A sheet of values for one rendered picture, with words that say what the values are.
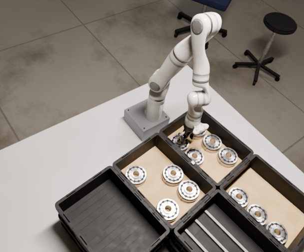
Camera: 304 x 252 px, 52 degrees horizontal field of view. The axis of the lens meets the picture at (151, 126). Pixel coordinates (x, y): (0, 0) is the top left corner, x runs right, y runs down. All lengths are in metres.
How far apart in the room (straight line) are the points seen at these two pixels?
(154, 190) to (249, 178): 0.50
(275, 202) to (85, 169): 0.97
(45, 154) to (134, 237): 0.68
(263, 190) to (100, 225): 0.81
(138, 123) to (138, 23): 2.21
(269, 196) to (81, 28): 2.75
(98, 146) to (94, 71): 1.51
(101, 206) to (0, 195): 0.52
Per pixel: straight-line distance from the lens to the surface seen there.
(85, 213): 1.45
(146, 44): 3.52
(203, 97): 1.35
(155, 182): 1.52
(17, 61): 3.35
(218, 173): 1.62
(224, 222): 1.52
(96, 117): 1.88
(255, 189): 1.65
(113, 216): 1.44
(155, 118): 1.73
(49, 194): 1.65
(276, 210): 1.65
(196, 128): 1.47
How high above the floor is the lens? 2.18
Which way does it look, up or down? 53 degrees down
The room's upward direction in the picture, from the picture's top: 11 degrees clockwise
